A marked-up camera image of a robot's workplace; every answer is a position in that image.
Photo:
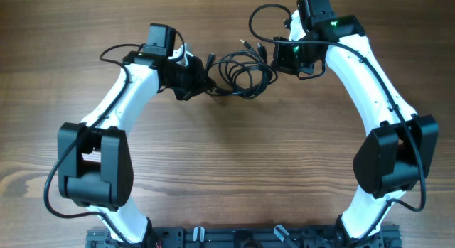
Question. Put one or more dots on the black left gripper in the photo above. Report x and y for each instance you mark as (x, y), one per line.
(200, 82)

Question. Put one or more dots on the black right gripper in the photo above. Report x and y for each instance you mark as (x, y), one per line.
(281, 62)

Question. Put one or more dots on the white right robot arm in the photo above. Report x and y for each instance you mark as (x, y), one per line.
(399, 145)

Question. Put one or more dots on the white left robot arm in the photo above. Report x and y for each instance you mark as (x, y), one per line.
(94, 166)

